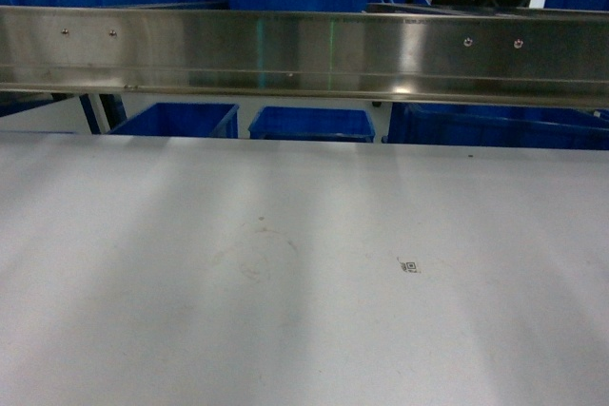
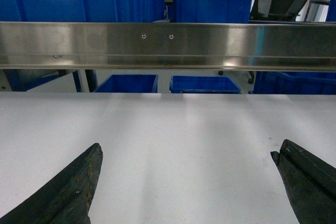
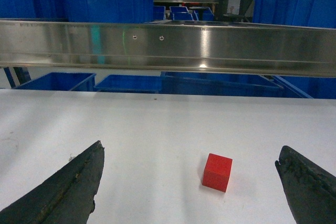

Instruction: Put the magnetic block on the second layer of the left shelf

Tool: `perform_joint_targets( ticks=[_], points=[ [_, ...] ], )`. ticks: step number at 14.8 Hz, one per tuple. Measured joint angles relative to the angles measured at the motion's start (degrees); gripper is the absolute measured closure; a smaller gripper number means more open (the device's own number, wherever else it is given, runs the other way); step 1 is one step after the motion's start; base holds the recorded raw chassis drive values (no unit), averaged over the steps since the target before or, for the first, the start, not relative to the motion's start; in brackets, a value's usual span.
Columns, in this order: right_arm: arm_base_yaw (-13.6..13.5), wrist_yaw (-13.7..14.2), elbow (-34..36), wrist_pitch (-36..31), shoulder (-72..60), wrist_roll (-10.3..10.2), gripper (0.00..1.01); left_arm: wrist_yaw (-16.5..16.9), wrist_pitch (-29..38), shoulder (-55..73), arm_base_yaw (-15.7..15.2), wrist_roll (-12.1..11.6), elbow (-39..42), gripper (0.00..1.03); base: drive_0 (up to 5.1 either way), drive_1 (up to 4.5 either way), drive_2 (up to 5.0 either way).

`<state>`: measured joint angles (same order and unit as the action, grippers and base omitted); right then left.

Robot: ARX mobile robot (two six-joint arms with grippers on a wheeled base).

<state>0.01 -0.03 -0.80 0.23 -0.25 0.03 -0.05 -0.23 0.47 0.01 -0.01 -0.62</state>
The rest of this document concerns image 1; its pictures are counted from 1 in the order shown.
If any blue bin below middle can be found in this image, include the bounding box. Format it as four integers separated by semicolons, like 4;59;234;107
248;106;376;143

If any blue bin below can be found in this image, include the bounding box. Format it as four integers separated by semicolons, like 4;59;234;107
109;103;239;139
248;106;376;143

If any QR code sticker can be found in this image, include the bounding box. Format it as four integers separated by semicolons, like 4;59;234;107
397;258;422;274

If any large blue bin right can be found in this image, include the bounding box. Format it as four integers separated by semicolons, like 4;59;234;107
383;103;608;150

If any blue bin below left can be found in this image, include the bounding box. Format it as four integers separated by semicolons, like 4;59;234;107
109;103;239;139

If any stainless steel table rail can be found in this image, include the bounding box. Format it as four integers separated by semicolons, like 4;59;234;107
1;4;608;108

